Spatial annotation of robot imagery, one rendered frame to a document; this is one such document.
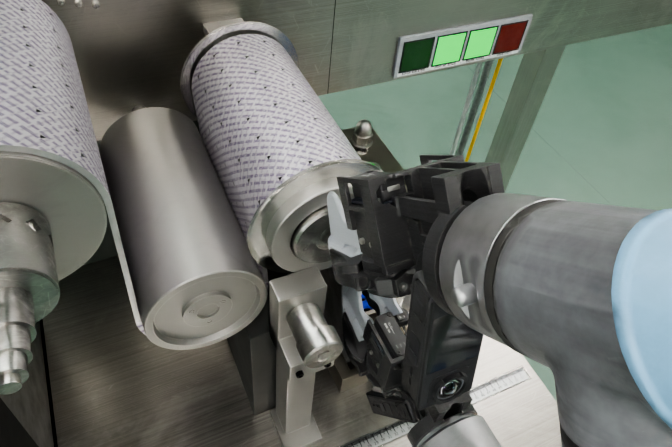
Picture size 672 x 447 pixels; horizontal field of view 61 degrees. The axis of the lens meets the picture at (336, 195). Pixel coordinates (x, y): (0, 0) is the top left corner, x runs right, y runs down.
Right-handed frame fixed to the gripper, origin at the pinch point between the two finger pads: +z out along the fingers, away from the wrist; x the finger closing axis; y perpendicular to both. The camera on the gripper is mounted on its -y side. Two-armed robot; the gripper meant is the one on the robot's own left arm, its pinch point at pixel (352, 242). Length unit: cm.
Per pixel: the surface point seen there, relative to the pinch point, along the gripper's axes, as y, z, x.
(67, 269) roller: 3.8, 3.0, 22.5
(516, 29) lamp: 18, 32, -48
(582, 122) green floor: -22, 172, -197
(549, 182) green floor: -40, 150, -153
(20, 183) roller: 11.2, -3.1, 23.1
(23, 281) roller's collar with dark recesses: 5.4, -6.1, 24.1
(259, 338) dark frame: -11.0, 14.1, 7.5
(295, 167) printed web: 7.3, 2.7, 2.8
